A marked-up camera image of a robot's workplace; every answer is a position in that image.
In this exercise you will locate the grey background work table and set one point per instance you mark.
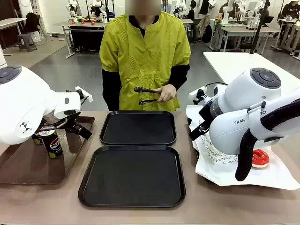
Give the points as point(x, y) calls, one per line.
point(79, 24)

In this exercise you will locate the black square serving tray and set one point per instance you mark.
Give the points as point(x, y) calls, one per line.
point(132, 175)
point(138, 127)

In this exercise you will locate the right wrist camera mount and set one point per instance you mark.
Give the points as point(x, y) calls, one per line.
point(198, 93)

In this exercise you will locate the brown serving tray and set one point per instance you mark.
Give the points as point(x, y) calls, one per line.
point(35, 164)

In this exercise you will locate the person's left forearm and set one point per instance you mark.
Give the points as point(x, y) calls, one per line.
point(180, 75)

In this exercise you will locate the bystander in black sweater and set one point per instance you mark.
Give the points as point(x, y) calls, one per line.
point(290, 14)

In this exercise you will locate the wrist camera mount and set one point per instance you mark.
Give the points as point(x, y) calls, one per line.
point(198, 93)
point(84, 94)

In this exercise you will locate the white script-printed donut holder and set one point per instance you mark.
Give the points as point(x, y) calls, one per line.
point(218, 154)

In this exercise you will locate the white side table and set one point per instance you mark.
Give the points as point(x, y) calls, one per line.
point(234, 63)

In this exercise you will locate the black backpack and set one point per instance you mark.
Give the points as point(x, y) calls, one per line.
point(32, 22)

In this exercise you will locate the person in yellow-green shirt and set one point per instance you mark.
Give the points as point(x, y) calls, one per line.
point(145, 58)

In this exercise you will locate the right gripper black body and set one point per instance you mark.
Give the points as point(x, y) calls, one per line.
point(204, 114)

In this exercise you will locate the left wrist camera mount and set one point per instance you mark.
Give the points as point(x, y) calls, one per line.
point(84, 94)

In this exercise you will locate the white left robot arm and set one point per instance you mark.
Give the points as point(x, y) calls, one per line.
point(23, 105)

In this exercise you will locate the bystander in beige trousers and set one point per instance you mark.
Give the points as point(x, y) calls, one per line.
point(206, 16)

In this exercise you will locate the red glazed donut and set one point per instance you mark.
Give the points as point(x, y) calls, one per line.
point(260, 155)

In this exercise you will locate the person's left hand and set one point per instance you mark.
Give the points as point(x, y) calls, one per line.
point(167, 93)

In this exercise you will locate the black Pepsi can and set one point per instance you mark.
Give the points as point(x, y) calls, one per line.
point(37, 140)
point(53, 145)

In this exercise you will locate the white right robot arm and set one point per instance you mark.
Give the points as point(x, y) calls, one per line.
point(246, 98)

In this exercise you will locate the black tripod pole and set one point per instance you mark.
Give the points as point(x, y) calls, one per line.
point(259, 28)

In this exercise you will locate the person's right forearm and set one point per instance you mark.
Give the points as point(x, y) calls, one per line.
point(110, 91)

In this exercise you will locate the grey plastic stool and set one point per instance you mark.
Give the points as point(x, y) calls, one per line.
point(27, 42)

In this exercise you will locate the grey background desk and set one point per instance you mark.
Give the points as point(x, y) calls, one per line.
point(248, 30)

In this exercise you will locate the large white paper sheet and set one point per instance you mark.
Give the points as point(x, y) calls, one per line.
point(222, 173)

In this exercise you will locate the black perforated tongs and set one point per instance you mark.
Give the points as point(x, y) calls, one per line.
point(140, 89)

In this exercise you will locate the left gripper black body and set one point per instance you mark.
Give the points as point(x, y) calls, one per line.
point(73, 123)

